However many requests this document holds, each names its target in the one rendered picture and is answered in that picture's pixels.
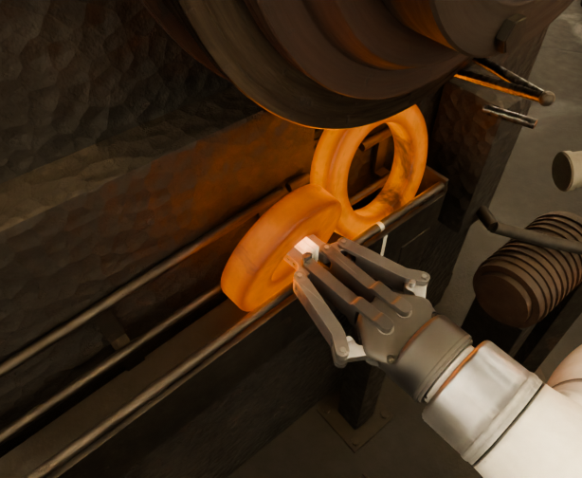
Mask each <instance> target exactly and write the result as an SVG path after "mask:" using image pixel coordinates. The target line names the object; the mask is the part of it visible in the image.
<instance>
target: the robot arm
mask: <svg viewBox="0 0 582 478"><path fill-rule="evenodd" d="M283 260H284V261H285V262H287V263H288V264H289V265H290V266H291V267H293V268H294V269H295V270H296V272H295V273H294V278H293V290H294V292H295V294H296V295H297V297H298V298H299V300H300V302H301V303H302V305H303V306H304V308H305V309H306V311H307V312H308V314H309V316H310V317H311V319H312V320H313V322H314V323H315V325H316V326H317V328H318V330H319V331H320V333H321V334H322V336H323V337H324V338H325V339H326V341H327V342H328V344H329V345H330V348H331V352H332V356H333V361H334V364H335V366H336V367H337V368H344V367H345V366H346V365H347V362H352V361H359V360H365V361H366V362H367V363H369V364H370V365H372V366H375V367H378V368H380V369H382V370H383V371H384V372H385V373H386V374H387V375H388V377H389V378H390V379H391V380H392V381H393V382H394V383H396V384H397V385H398V386H399V387H400V388H401V389H402V390H403V391H404V392H405V393H407V394H408V395H409V396H410V397H411V398H412V399H413V400H414V401H415V402H418V401H419V402H420V403H422V402H423V401H425V402H426V403H427V406H426V407H425V408H424V411H423V413H422V418H423V419H424V421H425V422H426V423H427V424H429V426H430V427H431V428H432V429H433V430H434V431H436V432H437V433H438V434H439V435H440V436H442V437H443V438H444V440H445V441H446V442H447V443H448V444H449V445H450V446H451V447H452V448H453V449H454V450H456V451H457V452H458V453H459V454H460V455H461V457H462V458H463V459H464V460H465V461H466V462H468V463H470V464H471V465H473V468H474V469H475V470H476V471H477V472H478V473H479V474H480V475H481V476H482V477H483V478H582V344H581V345H580V346H578V347H577V348H575V349H574V350H573V351H572V352H571V353H570V354H569V355H568V356H567V357H565V358H564V359H563V360H562V361H561V363H560V364H559V365H558V366H557V367H556V369H555V370H554V372H553V373H552V375H551V376H550V378H549V380H548V382H547V383H544V382H543V383H542V381H541V380H540V379H539V378H538V376H537V375H535V374H534V373H532V372H529V371H528V370H527V369H526V368H524V367H523V366H522V365H521V364H519V363H518V362H517V361H515V360H514V359H513V358H511V357H510V356H509V355H507V354H506V353H505V352H504V351H502V350H501V349H500V348H499V347H498V346H497V345H496V344H494V343H493V342H492V341H490V340H485V341H483V342H482V343H480V344H479V345H478V346H477V347H476V348H475V347H473V346H472V343H473V340H472V337H471V336H470V335H469V334H467V333H466V332H465V331H464V330H463V329H462V328H461V327H460V326H458V325H457V324H456V323H454V322H453V321H452V320H450V319H449V318H448V317H447V316H445V315H440V314H438V313H437V312H436V311H435V310H434V308H433V307H432V304H431V303H430V301H429V300H428V299H426V292H427V285H428V282H429V279H430V276H429V274H428V273H426V272H424V271H420V270H414V269H409V268H406V267H403V266H401V265H399V264H397V263H395V262H394V261H392V260H390V259H388V258H386V257H384V256H382V255H380V254H378V253H376V252H374V251H372V250H370V249H368V248H365V247H363V246H361V245H359V244H358V243H356V242H354V241H352V240H350V239H348V238H345V237H341V238H339V239H338V240H337V242H335V243H333V244H328V243H324V242H322V241H321V240H320V239H318V238H317V236H316V235H314V234H311V235H308V236H306V237H305V238H303V239H302V240H301V241H300V242H298V243H297V244H296V245H295V246H294V247H293V248H292V249H291V250H290V251H289V252H288V253H287V254H286V255H285V257H284V258H283ZM318 260H319V263H318ZM325 268H326V269H327V270H328V271H329V272H328V271H327V270H326V269H325ZM331 273H332V274H333V275H334V276H335V277H334V276H333V275H332V274H331ZM370 276H371V277H370ZM372 277H373V278H375V279H376V280H378V282H377V281H375V280H374V279H373V278H372ZM379 281H380V282H379ZM381 282H382V283H381ZM383 283H384V284H386V285H388V286H390V287H392V288H394V289H397V290H399V291H402V292H405V294H403V293H397V292H393V291H392V290H390V289H389V288H388V287H387V286H385V285H384V284H383ZM345 285H346V286H347V287H346V286H345ZM350 289H351V290H352V291H353V292H352V291H351V290H350ZM319 294H321V295H322V296H323V297H324V298H325V299H326V300H327V301H329V302H330V303H331V304H332V305H333V306H334V307H336V308H337V309H338V310H339V311H340V312H341V313H342V314H344V315H345V316H346V317H347V319H348V321H349V323H350V324H351V325H353V326H354V327H355V328H356V331H357V335H358V339H359V343H360V345H358V344H356V343H355V341H354V339H353V338H352V337H350V336H348V337H346V335H345V332H344V330H343V328H342V326H341V324H340V323H339V321H338V320H337V319H336V317H335V315H334V314H333V312H332V311H331V310H330V308H329V307H328V305H327V304H326V302H325V301H324V300H323V299H322V298H321V296H320V295H319ZM355 294H356V295H357V296H358V297H357V296H356V295H355Z"/></svg>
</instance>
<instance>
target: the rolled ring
mask: <svg viewBox="0 0 582 478"><path fill-rule="evenodd" d="M385 122H386V123H387V124H388V126H389V127H390V129H391V133H392V136H393V141H394V158H393V163H392V167H391V173H390V175H389V178H388V180H387V182H386V184H385V186H384V187H383V189H382V190H381V192H380V193H379V195H378V196H377V197H376V198H375V199H374V200H373V201H372V202H371V203H370V204H368V205H367V206H365V207H363V208H361V209H359V210H355V211H354V210H353V208H352V207H351V204H350V202H349V198H348V193H347V180H348V173H349V169H350V166H351V163H352V160H353V157H354V155H355V152H356V150H357V148H358V146H359V145H360V143H361V142H362V140H363V139H364V138H365V137H366V136H367V135H368V134H369V133H370V132H371V131H372V129H374V128H375V127H377V126H378V125H380V124H382V123H385ZM426 163H427V126H426V122H425V119H424V117H423V115H422V113H421V111H420V109H419V108H418V106H417V105H416V104H414V105H413V106H412V107H410V108H408V109H406V110H404V111H402V112H400V113H398V114H396V115H394V116H392V117H390V118H387V119H383V120H381V121H378V122H375V123H372V124H369V125H365V126H360V127H356V128H349V129H337V130H329V129H324V131H323V133H322V135H321V137H320V139H319V141H318V145H317V148H316V151H315V153H314V157H313V161H312V166H311V173H310V184H318V185H320V186H321V187H322V188H323V189H325V190H326V191H327V192H328V193H330V194H331V195H332V196H333V197H334V198H336V199H337V200H338V201H339V202H340V204H341V207H342V212H341V215H340V218H339V221H338V223H337V226H336V229H335V230H334V232H336V233H338V234H340V235H342V236H344V237H346V238H348V239H350V240H352V239H354V238H355V237H356V236H357V235H359V234H360V233H362V232H363V231H365V230H367V229H368V228H370V227H371V226H373V225H374V224H375V223H376V222H378V221H380V220H382V219H383V218H385V217H386V216H388V215H389V214H391V213H392V212H394V211H396V210H397V209H399V208H400V207H402V206H403V205H405V204H406V203H408V202H409V201H410V200H411V199H413V198H414V196H415V195H416V193H417V190H418V188H419V186H420V183H421V180H422V177H423V174H424V170H425V167H426Z"/></svg>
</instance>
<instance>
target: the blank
mask: <svg viewBox="0 0 582 478"><path fill-rule="evenodd" d="M341 212H342V207H341V204H340V202H339V201H338V200H337V199H336V198H334V197H333V196H332V195H331V194H330V193H328V192H327V191H326V190H325V189H323V188H322V187H321V186H320V185H318V184H307V185H304V186H301V187H299V188H297V189H296V190H294V191H293V192H291V193H289V194H288V195H286V196H285V197H283V198H282V199H281V200H279V201H278V202H277V203H276V204H274V205H273V206H272V207H271V208H270V209H269V210H268V211H266V212H265V213H264V214H263V215H262V216H261V217H260V218H259V219H258V221H257V222H256V223H255V224H254V225H253V226H252V227H251V228H250V229H249V231H248V232H247V233H246V235H245V236H244V237H243V238H242V240H241V241H240V242H239V244H238V245H237V247H236V248H235V250H233V252H232V254H231V255H230V257H229V259H228V261H227V264H226V266H225V268H224V271H223V273H222V277H221V287H222V290H223V292H224V293H225V294H226V295H227V296H228V297H229V298H230V299H231V300H232V301H233V302H234V303H235V304H236V305H237V306H238V307H239V308H240V309H241V310H244V311H246V312H248V311H252V310H253V309H255V308H256V307H257V306H259V305H260V304H262V303H263V302H265V301H266V300H267V299H269V298H270V297H272V296H273V295H274V294H276V293H277V292H278V291H280V290H281V289H283V288H284V287H285V286H287V285H288V284H290V283H291V282H293V278H294V273H295V272H296V270H295V269H294V268H293V267H291V266H290V265H289V264H288V263H287V262H285V261H284V260H283V258H284V257H285V255H286V254H287V253H288V252H289V251H290V250H291V249H292V248H293V247H294V246H295V245H296V244H297V243H298V242H300V241H301V240H302V239H303V238H305V237H306V236H308V235H311V234H314V235H316V236H317V238H318V239H320V240H321V241H322V242H324V243H327V242H328V240H329V239H330V237H331V236H332V234H333V232H334V230H335V229H336V226H337V223H338V221H339V218H340V215H341Z"/></svg>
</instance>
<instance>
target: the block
mask: <svg viewBox="0 0 582 478"><path fill-rule="evenodd" d="M465 70H468V71H472V72H476V73H479V74H483V75H485V76H489V77H492V78H496V79H499V80H502V79H501V78H500V77H498V76H496V75H495V74H493V73H491V72H490V71H488V70H486V69H485V68H483V67H481V66H480V65H478V64H473V65H471V66H470V67H468V68H466V69H465ZM503 81H504V80H503ZM532 103H533V101H531V100H528V99H524V98H522V97H519V96H516V95H512V94H509V93H506V92H502V91H499V90H497V89H493V88H490V87H487V86H483V85H480V84H477V83H472V82H469V81H466V80H462V79H459V78H456V77H452V78H451V79H450V80H449V81H448V82H446V83H445V85H444V89H443V93H442V97H441V100H440V104H439V108H438V112H437V115H436V119H435V122H434V126H433V130H432V134H431V138H430V142H429V145H428V148H427V163H426V165H427V166H428V167H430V168H431V169H433V170H434V171H436V172H437V173H439V174H441V175H443V176H444V177H446V178H447V179H449V181H448V184H447V191H446V196H445V199H444V202H443V205H442V208H441V210H440V214H439V217H438V221H439V222H441V223H442V224H443V225H445V226H446V227H448V228H449V229H451V230H452V231H454V232H457V233H460V232H463V231H464V230H466V229H467V228H468V227H470V226H471V225H472V224H474V223H475V222H476V221H478V220H479V218H478V216H477V215H476V212H477V210H478V209H479V207H480V206H481V205H484V206H486V207H487V208H489V205H490V203H491V201H492V198H493V196H494V193H495V191H496V189H497V187H498V185H499V182H500V179H501V176H502V174H503V171H504V169H505V167H506V164H507V162H508V159H509V157H510V155H511V153H512V151H513V148H514V146H515V144H516V141H517V139H518V135H519V133H520V130H521V128H522V126H521V125H518V124H515V123H512V122H509V121H506V120H503V119H497V118H494V117H491V116H488V115H485V114H483V113H482V109H483V107H484V106H485V104H489V105H492V106H496V107H498V108H501V109H505V110H508V111H511V112H515V113H518V114H521V115H524V116H527V114H528V112H529V110H530V107H531V105H532Z"/></svg>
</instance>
